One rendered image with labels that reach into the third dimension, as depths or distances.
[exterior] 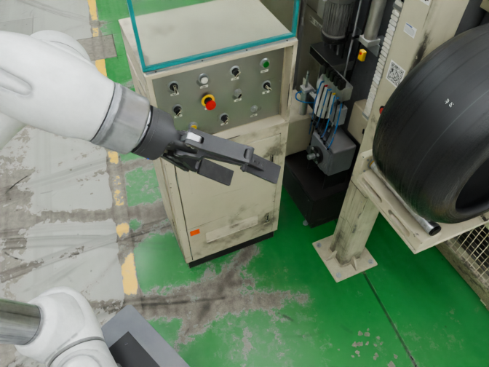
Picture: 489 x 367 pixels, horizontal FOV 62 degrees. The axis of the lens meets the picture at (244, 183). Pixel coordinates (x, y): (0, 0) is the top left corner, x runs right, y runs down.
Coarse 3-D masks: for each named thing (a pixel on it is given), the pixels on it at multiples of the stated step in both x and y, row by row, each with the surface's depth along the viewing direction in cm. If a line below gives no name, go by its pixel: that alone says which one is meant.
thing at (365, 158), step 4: (364, 152) 150; (368, 152) 150; (372, 152) 150; (360, 156) 151; (364, 156) 149; (368, 156) 149; (372, 156) 150; (360, 160) 151; (364, 160) 150; (368, 160) 150; (372, 160) 152; (360, 164) 152; (364, 164) 152; (368, 164) 152; (356, 168) 156; (360, 168) 153; (364, 168) 154; (368, 168) 155; (360, 172) 155; (364, 172) 155
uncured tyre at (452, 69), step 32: (480, 32) 104; (448, 64) 103; (480, 64) 99; (416, 96) 107; (480, 96) 96; (384, 128) 116; (416, 128) 107; (448, 128) 100; (480, 128) 96; (384, 160) 121; (416, 160) 108; (448, 160) 101; (480, 160) 101; (416, 192) 113; (448, 192) 108; (480, 192) 141
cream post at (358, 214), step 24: (408, 0) 121; (432, 0) 113; (456, 0) 114; (432, 24) 117; (456, 24) 121; (408, 48) 127; (432, 48) 125; (384, 72) 141; (408, 72) 130; (384, 96) 145; (360, 192) 181; (360, 216) 189; (336, 240) 219; (360, 240) 209
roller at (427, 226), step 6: (372, 162) 152; (372, 168) 152; (378, 174) 150; (384, 180) 147; (390, 186) 145; (396, 192) 143; (402, 204) 142; (408, 210) 140; (414, 216) 138; (420, 222) 136; (426, 222) 134; (432, 222) 133; (426, 228) 134; (432, 228) 132; (438, 228) 132; (432, 234) 134
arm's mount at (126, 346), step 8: (128, 336) 129; (112, 344) 127; (120, 344) 127; (128, 344) 127; (136, 344) 127; (112, 352) 126; (120, 352) 126; (128, 352) 126; (136, 352) 126; (144, 352) 126; (120, 360) 124; (128, 360) 124; (136, 360) 124; (144, 360) 124; (152, 360) 124
